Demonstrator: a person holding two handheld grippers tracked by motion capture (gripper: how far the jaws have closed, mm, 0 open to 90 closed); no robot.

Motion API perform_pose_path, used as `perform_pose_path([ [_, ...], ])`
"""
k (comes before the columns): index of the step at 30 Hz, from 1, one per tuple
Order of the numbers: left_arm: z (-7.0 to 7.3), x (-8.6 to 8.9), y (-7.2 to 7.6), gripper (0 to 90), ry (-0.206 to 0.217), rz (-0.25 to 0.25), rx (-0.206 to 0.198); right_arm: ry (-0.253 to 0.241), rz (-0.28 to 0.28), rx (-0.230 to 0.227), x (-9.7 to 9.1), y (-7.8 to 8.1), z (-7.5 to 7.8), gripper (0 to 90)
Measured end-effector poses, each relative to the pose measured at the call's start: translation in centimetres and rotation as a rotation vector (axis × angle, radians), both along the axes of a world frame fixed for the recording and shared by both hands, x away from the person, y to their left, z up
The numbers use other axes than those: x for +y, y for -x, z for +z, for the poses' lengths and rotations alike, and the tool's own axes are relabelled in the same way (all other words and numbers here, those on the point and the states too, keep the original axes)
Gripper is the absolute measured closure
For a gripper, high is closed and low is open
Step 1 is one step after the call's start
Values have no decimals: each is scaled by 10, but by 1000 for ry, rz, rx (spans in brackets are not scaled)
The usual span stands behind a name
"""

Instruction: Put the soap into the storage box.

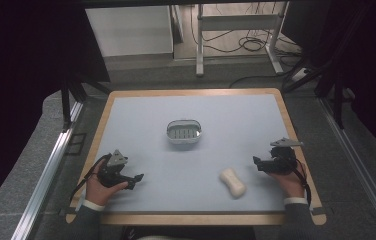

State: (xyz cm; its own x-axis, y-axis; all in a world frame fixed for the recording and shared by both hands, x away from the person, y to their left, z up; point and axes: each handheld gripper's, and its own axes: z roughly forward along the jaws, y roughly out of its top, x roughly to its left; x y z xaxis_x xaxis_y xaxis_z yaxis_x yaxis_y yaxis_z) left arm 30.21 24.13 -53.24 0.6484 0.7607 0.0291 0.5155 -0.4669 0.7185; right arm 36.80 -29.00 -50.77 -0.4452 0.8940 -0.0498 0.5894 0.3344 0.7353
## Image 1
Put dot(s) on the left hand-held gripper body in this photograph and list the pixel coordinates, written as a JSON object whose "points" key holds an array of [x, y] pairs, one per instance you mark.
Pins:
{"points": [[116, 159]]}

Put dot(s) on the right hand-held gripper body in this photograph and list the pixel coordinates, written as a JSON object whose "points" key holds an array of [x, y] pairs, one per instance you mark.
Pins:
{"points": [[282, 156]]}

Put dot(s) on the person's right hand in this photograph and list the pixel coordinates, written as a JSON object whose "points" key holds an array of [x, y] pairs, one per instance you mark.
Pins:
{"points": [[290, 185]]}

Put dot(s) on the person's left hand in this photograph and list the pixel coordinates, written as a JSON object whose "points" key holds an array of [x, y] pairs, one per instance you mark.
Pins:
{"points": [[97, 191]]}

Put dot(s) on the cream soap bar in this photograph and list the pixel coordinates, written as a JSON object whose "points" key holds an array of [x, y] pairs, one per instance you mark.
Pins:
{"points": [[232, 182]]}

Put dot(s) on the light blue table mat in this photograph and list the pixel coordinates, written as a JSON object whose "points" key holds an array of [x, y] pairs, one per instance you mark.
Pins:
{"points": [[189, 166]]}

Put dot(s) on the grey oval soap dish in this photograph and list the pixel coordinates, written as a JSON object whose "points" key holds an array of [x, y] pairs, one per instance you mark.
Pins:
{"points": [[184, 132]]}

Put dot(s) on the black tripod stand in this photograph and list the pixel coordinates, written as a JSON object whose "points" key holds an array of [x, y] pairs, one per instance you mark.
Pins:
{"points": [[329, 83], [71, 93]]}

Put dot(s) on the white power strip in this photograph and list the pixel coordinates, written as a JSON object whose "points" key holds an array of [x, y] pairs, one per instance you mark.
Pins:
{"points": [[300, 74]]}

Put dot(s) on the white cabinet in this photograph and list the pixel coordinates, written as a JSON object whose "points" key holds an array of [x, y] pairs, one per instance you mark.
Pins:
{"points": [[129, 30]]}

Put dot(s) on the aluminium rail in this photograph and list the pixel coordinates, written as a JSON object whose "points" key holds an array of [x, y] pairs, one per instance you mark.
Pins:
{"points": [[359, 166], [47, 173]]}

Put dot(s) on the white metal desk frame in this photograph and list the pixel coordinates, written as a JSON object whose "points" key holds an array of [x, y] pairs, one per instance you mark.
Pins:
{"points": [[237, 22]]}

